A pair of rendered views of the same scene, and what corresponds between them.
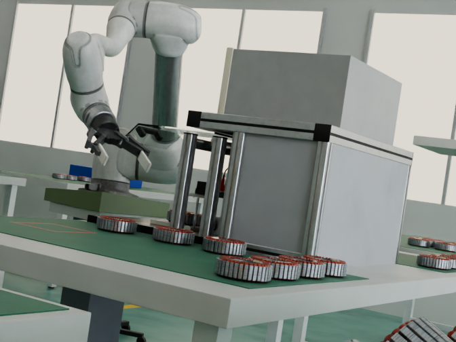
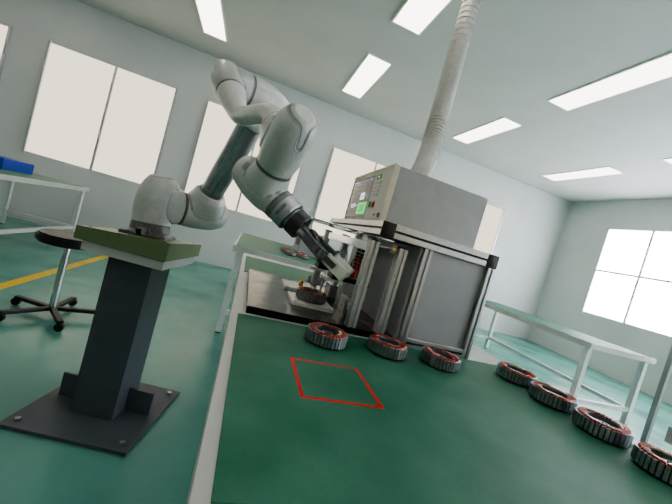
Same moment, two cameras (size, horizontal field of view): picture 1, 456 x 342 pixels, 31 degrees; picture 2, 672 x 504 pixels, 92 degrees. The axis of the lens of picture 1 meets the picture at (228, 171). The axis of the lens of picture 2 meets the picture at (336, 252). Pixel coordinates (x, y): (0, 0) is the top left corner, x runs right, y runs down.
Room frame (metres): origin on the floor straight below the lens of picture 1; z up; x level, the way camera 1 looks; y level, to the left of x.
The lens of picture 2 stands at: (1.73, 0.92, 1.02)
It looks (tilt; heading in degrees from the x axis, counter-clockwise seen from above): 2 degrees down; 314
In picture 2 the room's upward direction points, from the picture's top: 16 degrees clockwise
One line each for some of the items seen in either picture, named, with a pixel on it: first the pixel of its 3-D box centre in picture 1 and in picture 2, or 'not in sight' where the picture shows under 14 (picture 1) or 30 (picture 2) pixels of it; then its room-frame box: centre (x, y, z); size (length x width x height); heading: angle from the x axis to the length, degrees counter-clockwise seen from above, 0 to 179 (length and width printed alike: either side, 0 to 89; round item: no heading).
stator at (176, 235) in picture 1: (173, 235); (387, 346); (2.20, 0.12, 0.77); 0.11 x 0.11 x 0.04
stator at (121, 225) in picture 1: (117, 224); (326, 335); (2.29, 0.28, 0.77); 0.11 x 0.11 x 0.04
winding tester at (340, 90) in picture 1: (313, 98); (407, 210); (2.49, -0.22, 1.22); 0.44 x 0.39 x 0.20; 149
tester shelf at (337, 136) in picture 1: (308, 140); (397, 238); (2.50, -0.23, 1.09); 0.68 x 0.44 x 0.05; 149
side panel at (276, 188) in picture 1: (273, 197); (445, 305); (2.18, -0.13, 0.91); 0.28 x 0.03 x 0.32; 59
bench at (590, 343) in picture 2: not in sight; (524, 345); (2.64, -3.83, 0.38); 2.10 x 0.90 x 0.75; 149
